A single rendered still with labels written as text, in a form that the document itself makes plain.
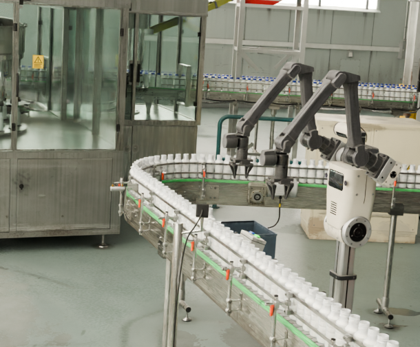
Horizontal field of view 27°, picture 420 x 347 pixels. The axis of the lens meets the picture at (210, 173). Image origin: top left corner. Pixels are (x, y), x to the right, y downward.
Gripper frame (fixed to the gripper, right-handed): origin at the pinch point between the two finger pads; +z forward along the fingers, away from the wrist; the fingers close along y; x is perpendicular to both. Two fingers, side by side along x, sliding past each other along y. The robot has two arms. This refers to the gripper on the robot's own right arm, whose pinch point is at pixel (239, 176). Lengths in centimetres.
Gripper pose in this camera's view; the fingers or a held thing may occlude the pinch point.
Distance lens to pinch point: 426.6
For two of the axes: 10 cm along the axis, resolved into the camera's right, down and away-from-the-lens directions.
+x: 3.8, 1.9, -9.0
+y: -9.2, 0.1, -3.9
